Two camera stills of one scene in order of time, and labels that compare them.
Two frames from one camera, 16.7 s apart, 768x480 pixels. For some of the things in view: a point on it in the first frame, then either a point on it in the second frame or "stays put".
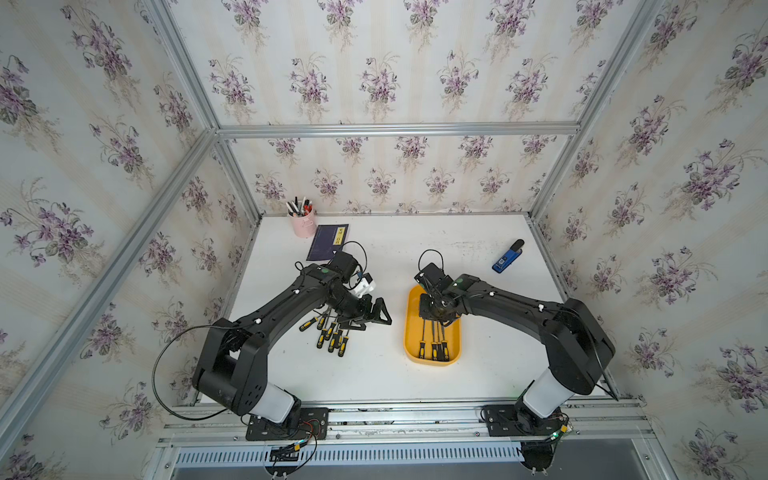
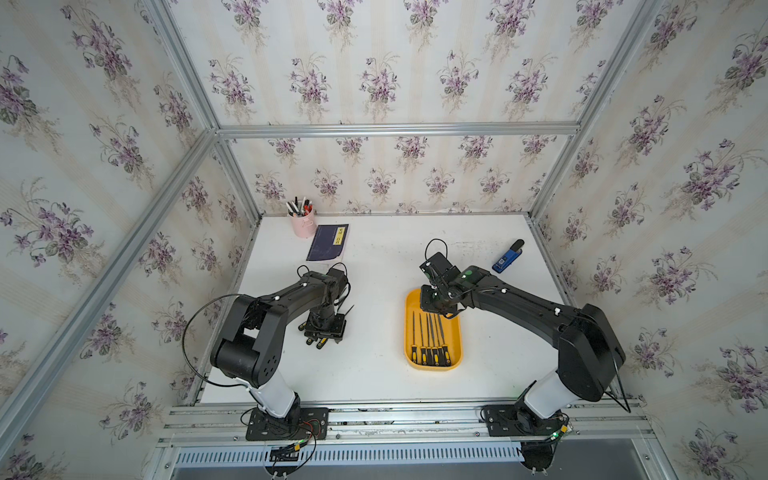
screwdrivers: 445,347 stays put
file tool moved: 434,345 stays put
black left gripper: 359,315 to 336,333
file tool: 343,345 to 414,351
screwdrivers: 422,343 stays put
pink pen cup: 304,226 stays put
